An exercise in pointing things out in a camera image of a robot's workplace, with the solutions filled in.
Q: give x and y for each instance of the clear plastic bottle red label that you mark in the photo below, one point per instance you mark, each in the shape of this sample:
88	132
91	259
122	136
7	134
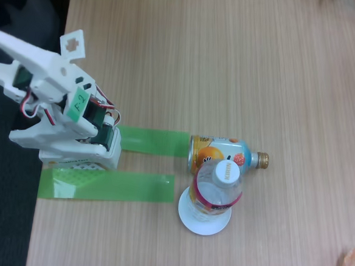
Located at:
227	172

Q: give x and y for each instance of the orange juice bottle can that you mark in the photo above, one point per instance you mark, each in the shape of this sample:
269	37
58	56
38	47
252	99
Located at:
213	149

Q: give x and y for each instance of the green paper label sticker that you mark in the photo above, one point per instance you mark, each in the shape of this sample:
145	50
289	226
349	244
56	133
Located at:
77	103

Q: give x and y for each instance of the short green tape strip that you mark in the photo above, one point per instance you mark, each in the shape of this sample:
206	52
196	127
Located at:
152	140

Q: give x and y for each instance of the long green tape strip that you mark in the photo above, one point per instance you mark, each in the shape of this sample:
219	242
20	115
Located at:
125	186

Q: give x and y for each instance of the small white plate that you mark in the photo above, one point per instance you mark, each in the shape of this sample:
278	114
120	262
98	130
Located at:
204	227

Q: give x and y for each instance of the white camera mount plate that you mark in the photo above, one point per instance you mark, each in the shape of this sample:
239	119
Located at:
81	48

